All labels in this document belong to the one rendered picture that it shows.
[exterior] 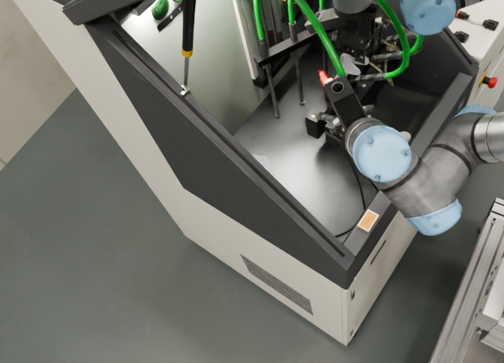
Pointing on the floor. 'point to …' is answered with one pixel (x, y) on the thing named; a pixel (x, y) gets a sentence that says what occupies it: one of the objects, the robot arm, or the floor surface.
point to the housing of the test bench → (109, 100)
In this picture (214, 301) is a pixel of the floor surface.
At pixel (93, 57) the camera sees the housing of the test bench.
